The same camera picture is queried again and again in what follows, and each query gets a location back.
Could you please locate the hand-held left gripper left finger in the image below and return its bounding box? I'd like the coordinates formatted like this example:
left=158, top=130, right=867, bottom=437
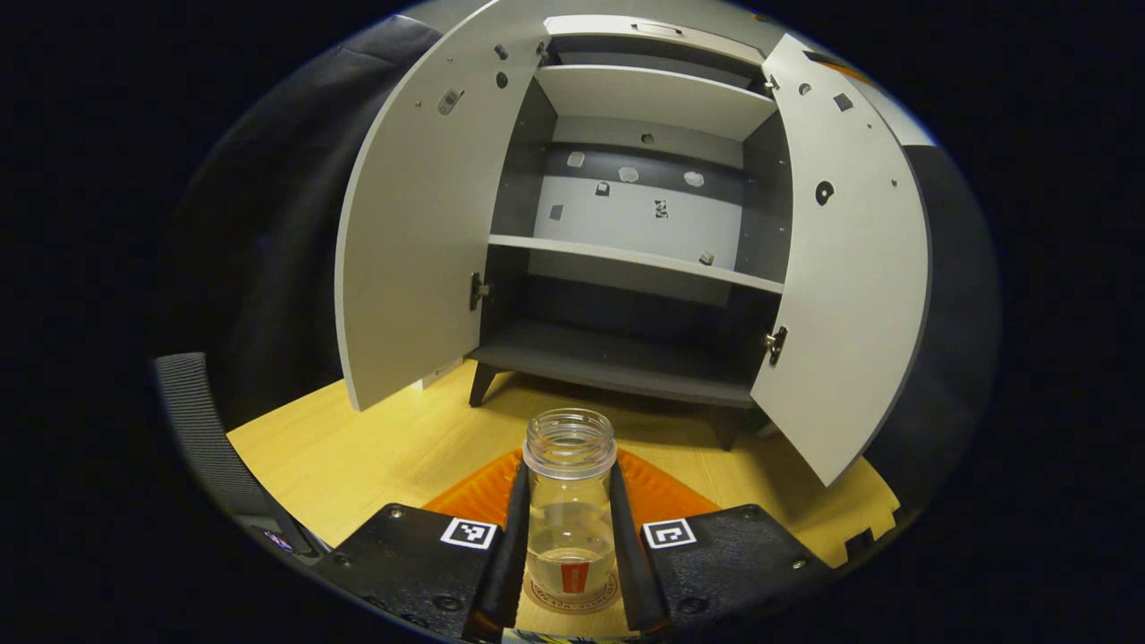
left=313, top=447, right=530, bottom=644

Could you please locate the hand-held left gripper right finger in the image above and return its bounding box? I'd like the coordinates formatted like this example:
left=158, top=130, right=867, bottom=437
left=608, top=447, right=835, bottom=640

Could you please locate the clear glass bottle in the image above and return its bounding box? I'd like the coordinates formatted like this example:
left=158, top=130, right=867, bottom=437
left=522, top=408, right=620, bottom=602

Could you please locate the grey cabinet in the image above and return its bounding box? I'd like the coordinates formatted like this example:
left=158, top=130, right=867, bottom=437
left=465, top=13, right=797, bottom=448

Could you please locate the grey cabinet shelf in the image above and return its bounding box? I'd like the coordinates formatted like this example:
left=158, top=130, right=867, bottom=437
left=535, top=64, right=777, bottom=142
left=488, top=234, right=786, bottom=294

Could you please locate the grey cabinet drawer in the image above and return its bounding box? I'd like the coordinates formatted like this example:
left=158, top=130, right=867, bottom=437
left=544, top=13, right=772, bottom=65

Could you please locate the grey ribbed band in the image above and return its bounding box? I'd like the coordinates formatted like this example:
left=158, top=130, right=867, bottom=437
left=154, top=352, right=332, bottom=564

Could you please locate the black backdrop cloth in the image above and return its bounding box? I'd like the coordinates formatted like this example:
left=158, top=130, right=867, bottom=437
left=170, top=13, right=1003, bottom=529

